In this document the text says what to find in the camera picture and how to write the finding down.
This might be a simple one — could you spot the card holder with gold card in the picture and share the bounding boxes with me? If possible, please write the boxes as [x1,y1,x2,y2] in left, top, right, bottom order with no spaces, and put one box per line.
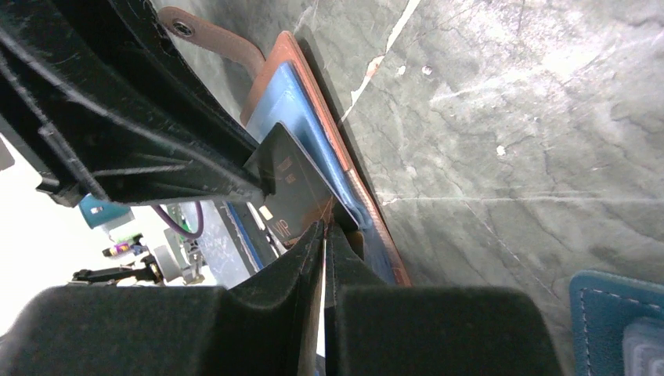
[568,270,663,375]

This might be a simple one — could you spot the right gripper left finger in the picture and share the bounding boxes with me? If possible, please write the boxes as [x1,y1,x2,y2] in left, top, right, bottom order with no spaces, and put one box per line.
[1,222,326,375]

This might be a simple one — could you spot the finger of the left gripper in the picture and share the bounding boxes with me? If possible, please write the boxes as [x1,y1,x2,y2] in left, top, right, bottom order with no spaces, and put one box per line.
[1,1,265,207]

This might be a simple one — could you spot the black VIP credit card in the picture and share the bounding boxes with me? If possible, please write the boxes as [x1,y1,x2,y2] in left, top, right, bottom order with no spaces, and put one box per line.
[245,122,359,248]

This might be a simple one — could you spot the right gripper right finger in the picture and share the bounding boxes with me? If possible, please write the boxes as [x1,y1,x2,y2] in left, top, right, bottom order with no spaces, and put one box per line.
[324,226,561,375]

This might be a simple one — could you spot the brown blue card holder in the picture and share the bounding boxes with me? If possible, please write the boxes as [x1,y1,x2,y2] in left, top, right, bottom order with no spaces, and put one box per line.
[157,5,412,286]

